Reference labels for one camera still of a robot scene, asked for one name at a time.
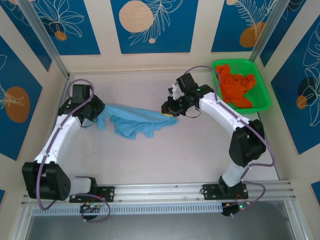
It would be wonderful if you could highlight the light blue printed t-shirt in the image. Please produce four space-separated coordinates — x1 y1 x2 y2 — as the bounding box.
96 102 180 140

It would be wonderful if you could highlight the orange t-shirt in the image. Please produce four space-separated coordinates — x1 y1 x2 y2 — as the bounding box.
215 64 257 109

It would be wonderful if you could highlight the green plastic basket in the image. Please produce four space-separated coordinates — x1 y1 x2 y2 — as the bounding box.
211 58 272 115

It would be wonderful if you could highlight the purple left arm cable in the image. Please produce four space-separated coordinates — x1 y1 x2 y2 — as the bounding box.
37 78 111 223

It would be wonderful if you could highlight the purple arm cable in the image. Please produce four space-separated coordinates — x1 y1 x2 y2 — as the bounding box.
37 78 111 223
183 64 276 220

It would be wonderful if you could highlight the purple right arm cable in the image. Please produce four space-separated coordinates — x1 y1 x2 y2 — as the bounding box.
183 64 276 220

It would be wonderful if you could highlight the blue floral wall panel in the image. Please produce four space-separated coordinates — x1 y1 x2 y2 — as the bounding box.
259 0 320 68
24 0 101 56
110 0 200 55
0 36 43 161
270 24 320 156
0 0 53 73
211 0 278 53

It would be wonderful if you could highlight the aluminium mounting rail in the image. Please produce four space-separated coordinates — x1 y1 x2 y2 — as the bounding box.
21 181 293 206

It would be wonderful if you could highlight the aluminium frame post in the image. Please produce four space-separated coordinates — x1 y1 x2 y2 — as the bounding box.
251 0 286 65
18 0 70 80

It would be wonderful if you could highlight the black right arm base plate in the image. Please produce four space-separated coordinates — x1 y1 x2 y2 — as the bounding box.
201 183 250 201

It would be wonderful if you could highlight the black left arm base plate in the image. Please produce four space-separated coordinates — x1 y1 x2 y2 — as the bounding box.
69 184 116 203

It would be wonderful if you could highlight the grey slotted cable duct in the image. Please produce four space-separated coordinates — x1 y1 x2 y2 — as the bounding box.
31 202 223 216

